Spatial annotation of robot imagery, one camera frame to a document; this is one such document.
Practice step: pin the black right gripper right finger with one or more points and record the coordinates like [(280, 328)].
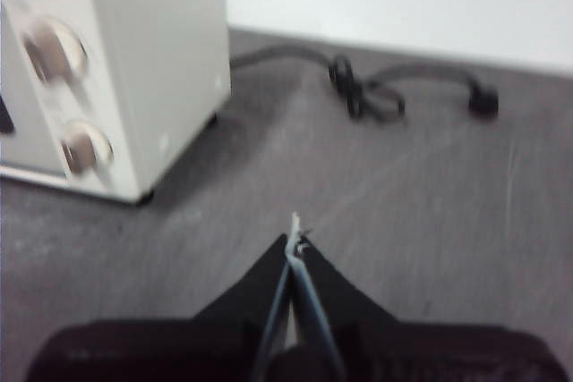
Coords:
[(425, 355)]

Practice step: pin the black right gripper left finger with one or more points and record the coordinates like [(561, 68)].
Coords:
[(179, 350)]

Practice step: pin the cream oven knob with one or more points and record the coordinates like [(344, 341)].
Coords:
[(53, 51), (85, 147)]

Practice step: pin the cream Toshiba toaster oven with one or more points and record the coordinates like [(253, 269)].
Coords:
[(156, 42)]

